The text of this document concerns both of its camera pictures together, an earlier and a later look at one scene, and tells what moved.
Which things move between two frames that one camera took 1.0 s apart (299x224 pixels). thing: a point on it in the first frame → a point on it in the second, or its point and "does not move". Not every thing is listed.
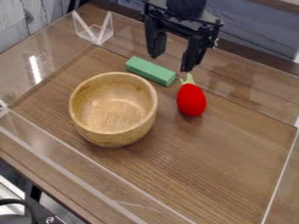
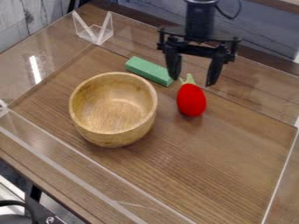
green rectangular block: x=151 y=71 does not move
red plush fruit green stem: x=191 y=98 does not move
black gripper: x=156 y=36 → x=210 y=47
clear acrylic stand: x=93 y=33 does not move
